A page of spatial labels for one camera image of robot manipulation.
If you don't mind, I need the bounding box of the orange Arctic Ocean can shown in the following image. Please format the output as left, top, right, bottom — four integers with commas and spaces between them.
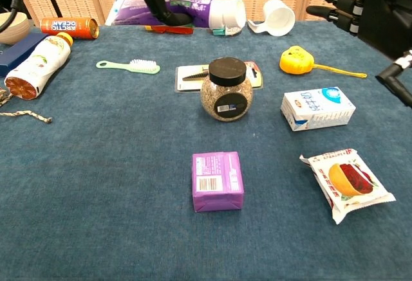
40, 17, 100, 40

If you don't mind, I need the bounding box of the white mug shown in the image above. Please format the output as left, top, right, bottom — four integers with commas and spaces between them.
247, 0, 296, 37

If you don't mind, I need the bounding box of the white blue milk carton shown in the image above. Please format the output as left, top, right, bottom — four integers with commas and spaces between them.
280, 86, 357, 132

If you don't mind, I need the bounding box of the beige bowl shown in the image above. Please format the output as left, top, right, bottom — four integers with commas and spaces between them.
0, 12, 31, 46

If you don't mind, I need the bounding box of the mint green brush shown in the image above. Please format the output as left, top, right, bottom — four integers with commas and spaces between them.
95, 59, 161, 75

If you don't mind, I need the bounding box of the round glass jar black lid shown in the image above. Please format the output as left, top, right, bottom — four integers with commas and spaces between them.
200, 57, 254, 123

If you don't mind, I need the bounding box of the blue table cloth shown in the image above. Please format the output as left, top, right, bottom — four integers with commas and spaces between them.
0, 19, 412, 281

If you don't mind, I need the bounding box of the white pastry snack packet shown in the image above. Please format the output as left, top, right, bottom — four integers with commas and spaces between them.
299, 148, 397, 225

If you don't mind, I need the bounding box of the bear-shaped honey bottle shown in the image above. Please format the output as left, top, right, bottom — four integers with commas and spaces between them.
144, 24, 195, 35

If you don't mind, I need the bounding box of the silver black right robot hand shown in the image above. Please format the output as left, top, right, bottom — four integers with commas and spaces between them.
304, 0, 412, 108

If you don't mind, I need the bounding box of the white drink bottle yellow cap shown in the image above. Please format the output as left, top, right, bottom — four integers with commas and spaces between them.
4, 32, 74, 101

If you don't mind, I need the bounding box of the yellow tape measure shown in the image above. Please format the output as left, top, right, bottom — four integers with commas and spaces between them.
279, 45, 368, 79

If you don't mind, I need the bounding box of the braided rope bundle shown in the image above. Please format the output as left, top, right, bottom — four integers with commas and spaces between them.
0, 87, 53, 125

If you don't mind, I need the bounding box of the clear jar of binder clips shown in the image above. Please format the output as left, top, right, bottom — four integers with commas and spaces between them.
211, 25, 243, 37

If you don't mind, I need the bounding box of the purple white toothpaste tube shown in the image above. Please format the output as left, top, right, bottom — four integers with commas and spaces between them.
104, 0, 247, 28

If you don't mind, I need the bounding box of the carded black tool pack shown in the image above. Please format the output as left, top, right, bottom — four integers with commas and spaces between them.
174, 61, 264, 94

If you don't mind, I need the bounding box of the navy blue long box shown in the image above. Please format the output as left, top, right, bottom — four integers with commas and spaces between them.
0, 32, 49, 78

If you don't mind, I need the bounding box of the purple soap box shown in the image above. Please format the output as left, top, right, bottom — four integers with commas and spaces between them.
191, 151, 245, 213

